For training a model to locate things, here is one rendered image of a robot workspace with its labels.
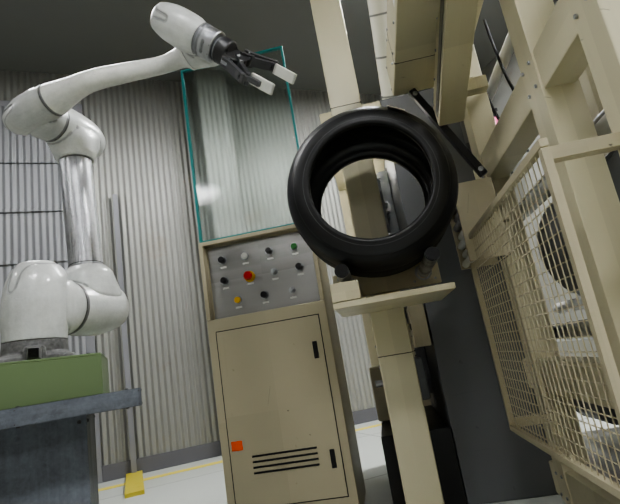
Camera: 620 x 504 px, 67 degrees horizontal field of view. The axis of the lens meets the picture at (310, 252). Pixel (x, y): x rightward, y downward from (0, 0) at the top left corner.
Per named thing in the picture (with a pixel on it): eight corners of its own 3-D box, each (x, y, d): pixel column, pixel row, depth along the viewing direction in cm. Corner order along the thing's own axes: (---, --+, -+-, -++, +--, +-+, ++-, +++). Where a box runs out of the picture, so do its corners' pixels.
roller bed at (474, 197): (461, 270, 188) (444, 200, 195) (499, 263, 186) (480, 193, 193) (470, 261, 169) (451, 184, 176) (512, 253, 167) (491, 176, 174)
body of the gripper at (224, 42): (223, 59, 135) (250, 74, 134) (207, 64, 129) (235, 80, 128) (230, 33, 131) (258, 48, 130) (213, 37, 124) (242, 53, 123)
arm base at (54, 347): (-13, 365, 108) (-12, 340, 109) (-3, 369, 126) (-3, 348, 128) (76, 356, 116) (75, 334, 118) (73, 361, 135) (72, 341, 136)
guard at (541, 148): (510, 430, 165) (463, 240, 180) (515, 429, 164) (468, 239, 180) (651, 520, 78) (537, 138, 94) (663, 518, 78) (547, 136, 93)
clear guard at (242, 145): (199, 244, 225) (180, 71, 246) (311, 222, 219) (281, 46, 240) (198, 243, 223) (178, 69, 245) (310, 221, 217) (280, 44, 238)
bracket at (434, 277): (337, 301, 181) (332, 276, 183) (441, 282, 176) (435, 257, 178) (336, 300, 177) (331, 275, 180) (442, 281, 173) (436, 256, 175)
